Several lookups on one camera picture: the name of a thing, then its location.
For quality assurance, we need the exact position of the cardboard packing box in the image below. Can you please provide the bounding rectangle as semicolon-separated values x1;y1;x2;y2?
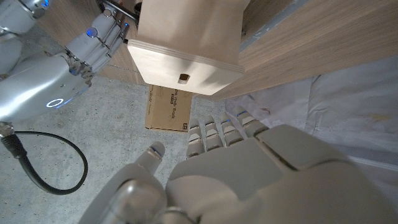
144;84;193;133

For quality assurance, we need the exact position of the wooden box with slot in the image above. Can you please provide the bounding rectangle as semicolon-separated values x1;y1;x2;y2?
127;0;251;96

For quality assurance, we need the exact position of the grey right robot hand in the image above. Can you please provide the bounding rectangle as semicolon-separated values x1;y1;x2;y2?
0;0;131;125

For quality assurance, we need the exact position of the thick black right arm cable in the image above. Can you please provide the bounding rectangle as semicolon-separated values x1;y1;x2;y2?
0;123;89;196

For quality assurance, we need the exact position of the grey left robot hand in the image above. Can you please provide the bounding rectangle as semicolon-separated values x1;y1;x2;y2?
77;105;398;224

